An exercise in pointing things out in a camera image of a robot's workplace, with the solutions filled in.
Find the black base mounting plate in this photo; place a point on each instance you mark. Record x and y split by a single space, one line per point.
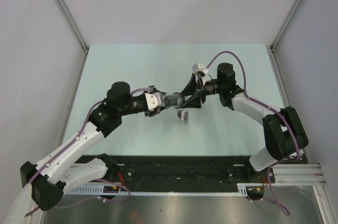
181 170

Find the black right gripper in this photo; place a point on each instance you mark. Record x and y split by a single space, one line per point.
195 102

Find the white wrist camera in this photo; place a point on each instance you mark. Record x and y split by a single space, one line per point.
154 101
200 70

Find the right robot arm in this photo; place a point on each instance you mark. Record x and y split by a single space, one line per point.
283 130

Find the aluminium frame post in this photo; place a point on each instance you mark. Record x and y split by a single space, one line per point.
64 9
287 21

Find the clear elbow pipe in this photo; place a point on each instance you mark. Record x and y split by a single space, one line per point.
182 117
175 100

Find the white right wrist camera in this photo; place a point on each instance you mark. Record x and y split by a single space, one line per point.
200 70

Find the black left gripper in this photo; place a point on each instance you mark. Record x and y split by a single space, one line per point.
152 113

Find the aluminium frame post right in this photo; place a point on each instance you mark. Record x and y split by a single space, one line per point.
287 21

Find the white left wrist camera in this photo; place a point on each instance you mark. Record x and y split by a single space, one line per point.
154 101

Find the white slotted cable duct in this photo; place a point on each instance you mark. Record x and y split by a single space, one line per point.
101 189

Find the aluminium frame post left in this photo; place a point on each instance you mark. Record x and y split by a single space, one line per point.
64 9

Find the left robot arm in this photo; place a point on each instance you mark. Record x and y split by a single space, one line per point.
46 177

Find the aluminium frame rail right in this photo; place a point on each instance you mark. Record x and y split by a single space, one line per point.
294 173

